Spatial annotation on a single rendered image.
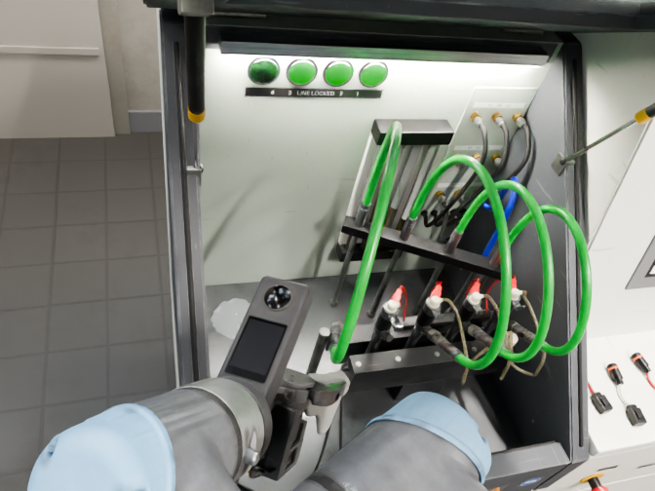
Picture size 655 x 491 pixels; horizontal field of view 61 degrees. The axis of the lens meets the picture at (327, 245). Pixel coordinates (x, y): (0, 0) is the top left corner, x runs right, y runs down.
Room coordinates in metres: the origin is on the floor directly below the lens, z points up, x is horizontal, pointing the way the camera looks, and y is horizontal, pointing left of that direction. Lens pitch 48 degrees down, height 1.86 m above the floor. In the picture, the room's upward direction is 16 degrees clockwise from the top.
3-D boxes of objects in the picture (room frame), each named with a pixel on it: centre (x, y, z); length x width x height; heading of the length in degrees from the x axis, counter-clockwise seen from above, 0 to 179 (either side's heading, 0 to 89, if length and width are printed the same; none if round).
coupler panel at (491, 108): (0.92, -0.24, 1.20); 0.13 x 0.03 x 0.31; 115
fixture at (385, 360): (0.63, -0.24, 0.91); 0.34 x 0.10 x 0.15; 115
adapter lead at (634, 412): (0.62, -0.62, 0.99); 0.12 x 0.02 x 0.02; 18
